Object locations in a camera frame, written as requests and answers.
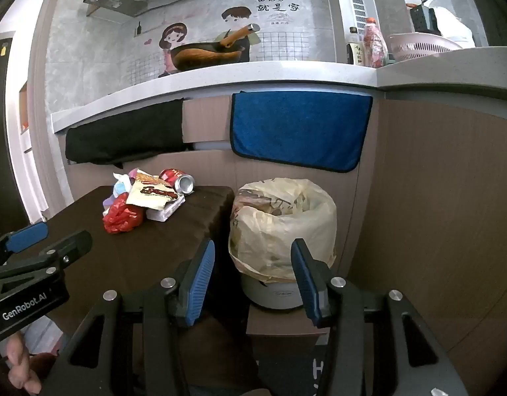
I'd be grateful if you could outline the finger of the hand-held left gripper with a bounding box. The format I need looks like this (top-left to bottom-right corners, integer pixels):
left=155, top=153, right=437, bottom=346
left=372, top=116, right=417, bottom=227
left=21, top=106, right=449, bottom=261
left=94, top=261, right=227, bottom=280
left=0, top=221, right=49, bottom=265
left=0, top=231, right=92, bottom=281

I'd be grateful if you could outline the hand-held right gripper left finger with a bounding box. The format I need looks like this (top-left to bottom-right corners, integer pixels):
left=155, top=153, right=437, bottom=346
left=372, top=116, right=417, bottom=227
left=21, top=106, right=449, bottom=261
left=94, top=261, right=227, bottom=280
left=51, top=237, right=217, bottom=396

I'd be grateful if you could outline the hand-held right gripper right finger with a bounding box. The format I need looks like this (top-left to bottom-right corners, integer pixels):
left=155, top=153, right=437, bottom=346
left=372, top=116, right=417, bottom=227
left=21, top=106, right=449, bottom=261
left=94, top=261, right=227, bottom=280
left=290, top=238, right=471, bottom=396

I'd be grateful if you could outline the yellowish plastic bin liner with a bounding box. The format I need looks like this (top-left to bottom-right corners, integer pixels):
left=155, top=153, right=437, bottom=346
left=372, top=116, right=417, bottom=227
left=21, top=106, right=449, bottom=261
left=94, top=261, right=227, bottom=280
left=229, top=178, right=337, bottom=283

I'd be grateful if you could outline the white blue plastic bag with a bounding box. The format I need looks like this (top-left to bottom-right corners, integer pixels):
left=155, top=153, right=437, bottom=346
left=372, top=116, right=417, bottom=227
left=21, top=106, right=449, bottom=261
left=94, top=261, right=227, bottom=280
left=112, top=171, right=135, bottom=199

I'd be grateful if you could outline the person's left hand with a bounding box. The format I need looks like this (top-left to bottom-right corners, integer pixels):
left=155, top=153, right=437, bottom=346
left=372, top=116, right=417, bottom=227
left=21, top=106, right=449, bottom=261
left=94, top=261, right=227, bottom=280
left=6, top=333, right=42, bottom=395

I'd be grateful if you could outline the brown box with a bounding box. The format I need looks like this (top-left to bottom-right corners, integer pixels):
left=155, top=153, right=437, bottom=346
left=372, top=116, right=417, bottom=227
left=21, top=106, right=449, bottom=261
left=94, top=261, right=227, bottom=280
left=247, top=307, right=331, bottom=341

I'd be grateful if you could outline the red plastic bag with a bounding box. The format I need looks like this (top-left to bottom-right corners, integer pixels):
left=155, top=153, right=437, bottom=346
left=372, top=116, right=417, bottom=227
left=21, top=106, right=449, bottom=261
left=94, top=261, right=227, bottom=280
left=102, top=193, right=146, bottom=234

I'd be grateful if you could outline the brown table cover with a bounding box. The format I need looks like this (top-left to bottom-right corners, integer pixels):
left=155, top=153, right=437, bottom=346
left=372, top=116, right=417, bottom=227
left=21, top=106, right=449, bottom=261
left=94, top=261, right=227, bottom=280
left=43, top=185, right=237, bottom=339

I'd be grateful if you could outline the cream snack packet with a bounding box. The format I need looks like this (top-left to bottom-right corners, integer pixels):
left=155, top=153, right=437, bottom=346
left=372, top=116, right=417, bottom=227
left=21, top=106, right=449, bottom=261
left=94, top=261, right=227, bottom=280
left=125, top=169, right=186, bottom=212

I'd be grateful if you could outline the red drink can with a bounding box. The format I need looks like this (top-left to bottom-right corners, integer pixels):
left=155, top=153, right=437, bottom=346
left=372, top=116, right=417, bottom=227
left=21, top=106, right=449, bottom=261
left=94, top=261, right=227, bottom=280
left=159, top=168, right=195, bottom=194

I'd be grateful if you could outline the black refrigerator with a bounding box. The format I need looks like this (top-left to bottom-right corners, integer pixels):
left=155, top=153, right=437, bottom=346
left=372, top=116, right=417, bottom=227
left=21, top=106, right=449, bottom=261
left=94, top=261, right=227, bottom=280
left=0, top=37, right=29, bottom=236

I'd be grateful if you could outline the black cloth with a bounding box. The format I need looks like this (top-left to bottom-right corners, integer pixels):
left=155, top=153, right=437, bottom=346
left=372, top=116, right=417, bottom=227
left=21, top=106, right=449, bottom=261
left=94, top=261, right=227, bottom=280
left=64, top=100, right=193, bottom=165

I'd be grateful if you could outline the blue towel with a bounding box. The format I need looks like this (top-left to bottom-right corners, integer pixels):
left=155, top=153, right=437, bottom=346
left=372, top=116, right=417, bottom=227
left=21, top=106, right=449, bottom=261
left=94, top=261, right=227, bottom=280
left=230, top=91, right=374, bottom=173

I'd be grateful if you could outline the white kitchen counter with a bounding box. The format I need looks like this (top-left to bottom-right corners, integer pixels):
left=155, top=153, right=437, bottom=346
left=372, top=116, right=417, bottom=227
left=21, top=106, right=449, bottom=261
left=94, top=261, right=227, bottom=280
left=51, top=47, right=507, bottom=135

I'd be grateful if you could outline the black wok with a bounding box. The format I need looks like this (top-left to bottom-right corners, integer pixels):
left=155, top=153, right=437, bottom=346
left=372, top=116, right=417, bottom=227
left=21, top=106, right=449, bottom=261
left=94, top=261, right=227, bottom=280
left=171, top=24, right=261, bottom=72

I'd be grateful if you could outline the dark sauce bottle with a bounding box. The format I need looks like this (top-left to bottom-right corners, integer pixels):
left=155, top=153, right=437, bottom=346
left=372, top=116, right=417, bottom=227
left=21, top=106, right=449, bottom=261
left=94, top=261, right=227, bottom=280
left=346, top=27, right=365, bottom=67

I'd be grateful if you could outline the red-capped plastic bottle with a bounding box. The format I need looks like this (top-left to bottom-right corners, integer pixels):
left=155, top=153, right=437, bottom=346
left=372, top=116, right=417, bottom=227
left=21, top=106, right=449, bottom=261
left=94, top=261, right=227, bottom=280
left=363, top=17, right=388, bottom=68

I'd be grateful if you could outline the pink plastic basket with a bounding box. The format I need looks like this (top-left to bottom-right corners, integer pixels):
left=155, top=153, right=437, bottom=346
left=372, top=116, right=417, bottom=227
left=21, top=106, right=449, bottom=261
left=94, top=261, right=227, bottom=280
left=387, top=33, right=464, bottom=62

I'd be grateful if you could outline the white vent panel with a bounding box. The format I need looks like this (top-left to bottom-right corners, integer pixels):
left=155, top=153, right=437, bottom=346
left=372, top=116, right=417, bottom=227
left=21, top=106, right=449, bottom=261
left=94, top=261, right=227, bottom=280
left=348, top=0, right=368, bottom=38

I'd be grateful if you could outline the black knife block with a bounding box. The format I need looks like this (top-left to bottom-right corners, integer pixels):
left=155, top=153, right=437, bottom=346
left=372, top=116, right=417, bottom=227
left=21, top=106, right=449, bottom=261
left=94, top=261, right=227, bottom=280
left=409, top=3, right=442, bottom=36

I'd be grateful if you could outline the cartoon wall sticker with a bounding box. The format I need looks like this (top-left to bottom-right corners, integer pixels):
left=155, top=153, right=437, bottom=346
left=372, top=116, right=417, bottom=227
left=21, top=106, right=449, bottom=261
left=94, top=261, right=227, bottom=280
left=133, top=0, right=316, bottom=79

